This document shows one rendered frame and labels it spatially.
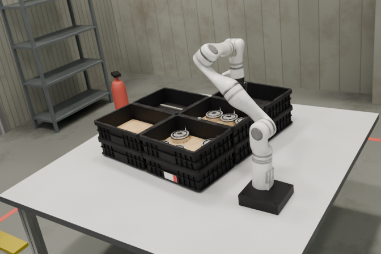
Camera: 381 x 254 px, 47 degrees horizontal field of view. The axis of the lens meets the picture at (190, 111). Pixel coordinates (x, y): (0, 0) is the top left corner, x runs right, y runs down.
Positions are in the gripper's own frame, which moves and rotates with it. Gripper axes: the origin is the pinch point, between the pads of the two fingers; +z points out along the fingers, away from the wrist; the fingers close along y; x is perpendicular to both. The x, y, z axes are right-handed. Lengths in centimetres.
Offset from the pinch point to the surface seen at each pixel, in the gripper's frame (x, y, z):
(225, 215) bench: -30, -54, 30
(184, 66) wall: 270, 228, 79
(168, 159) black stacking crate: 10, -48, 16
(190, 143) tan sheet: 13.3, -28.2, 16.6
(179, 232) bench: -20, -74, 30
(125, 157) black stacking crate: 46, -48, 25
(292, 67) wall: 119, 253, 71
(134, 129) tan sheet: 56, -31, 16
